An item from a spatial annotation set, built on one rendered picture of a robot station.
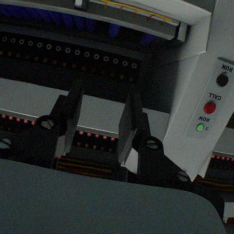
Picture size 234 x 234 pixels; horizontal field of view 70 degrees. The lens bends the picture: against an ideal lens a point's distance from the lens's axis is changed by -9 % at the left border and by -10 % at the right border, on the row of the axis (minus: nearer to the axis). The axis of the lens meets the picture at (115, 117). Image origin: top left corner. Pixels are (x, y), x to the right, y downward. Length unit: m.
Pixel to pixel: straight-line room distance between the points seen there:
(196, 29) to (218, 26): 0.03
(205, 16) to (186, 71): 0.08
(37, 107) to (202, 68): 0.23
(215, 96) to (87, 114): 0.18
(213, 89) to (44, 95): 0.24
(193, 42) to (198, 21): 0.03
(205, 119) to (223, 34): 0.12
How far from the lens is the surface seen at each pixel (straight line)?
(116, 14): 0.27
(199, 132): 0.30
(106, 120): 0.26
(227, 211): 0.54
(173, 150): 0.31
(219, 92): 0.28
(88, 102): 0.26
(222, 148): 0.35
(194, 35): 0.28
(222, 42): 0.27
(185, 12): 0.27
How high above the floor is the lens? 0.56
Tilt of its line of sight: 26 degrees up
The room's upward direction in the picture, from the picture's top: 164 degrees counter-clockwise
